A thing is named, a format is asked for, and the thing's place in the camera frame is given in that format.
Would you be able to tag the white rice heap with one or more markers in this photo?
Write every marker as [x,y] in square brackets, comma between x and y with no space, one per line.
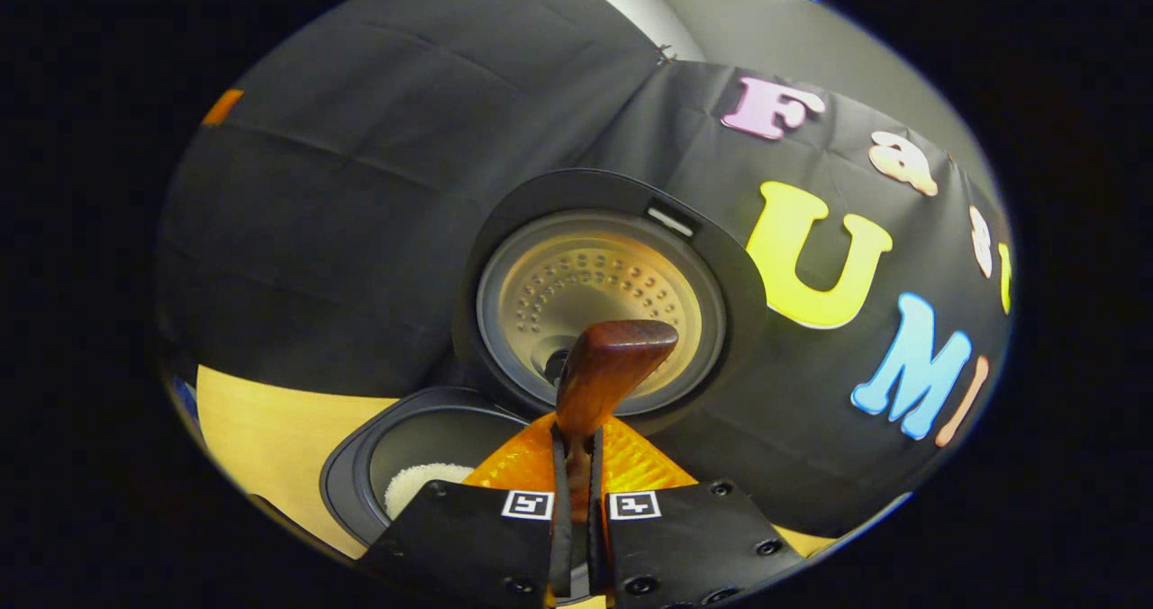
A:
[423,492]

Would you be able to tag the dark grey rice cooker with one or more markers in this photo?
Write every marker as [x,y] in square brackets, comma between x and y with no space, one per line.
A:
[594,285]

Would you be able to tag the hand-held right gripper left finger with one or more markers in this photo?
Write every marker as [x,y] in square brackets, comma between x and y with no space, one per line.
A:
[468,546]

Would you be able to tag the red-brown wooden spoon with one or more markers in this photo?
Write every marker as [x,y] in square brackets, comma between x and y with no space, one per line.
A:
[612,357]

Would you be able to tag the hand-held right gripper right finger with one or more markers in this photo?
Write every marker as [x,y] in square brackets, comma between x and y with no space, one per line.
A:
[694,537]

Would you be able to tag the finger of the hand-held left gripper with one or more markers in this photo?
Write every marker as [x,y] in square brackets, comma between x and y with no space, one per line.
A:
[222,107]

